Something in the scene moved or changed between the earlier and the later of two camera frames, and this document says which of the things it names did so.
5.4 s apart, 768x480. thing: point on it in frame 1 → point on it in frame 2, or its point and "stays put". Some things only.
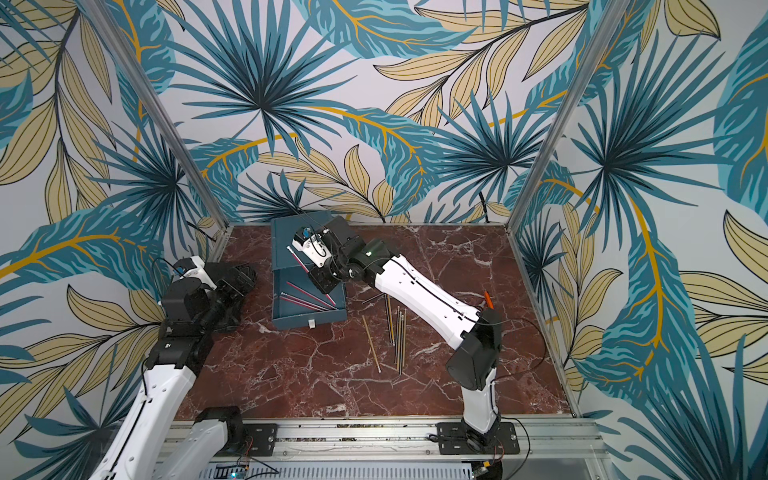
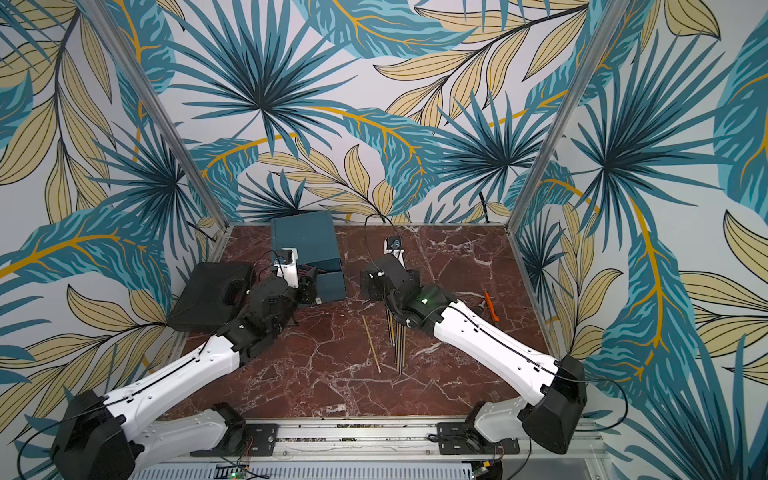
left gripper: (246, 284) → (309, 288)
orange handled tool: (489, 300) stays put
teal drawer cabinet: (288, 277) stays put
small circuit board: (231, 472) stays put
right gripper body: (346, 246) → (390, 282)
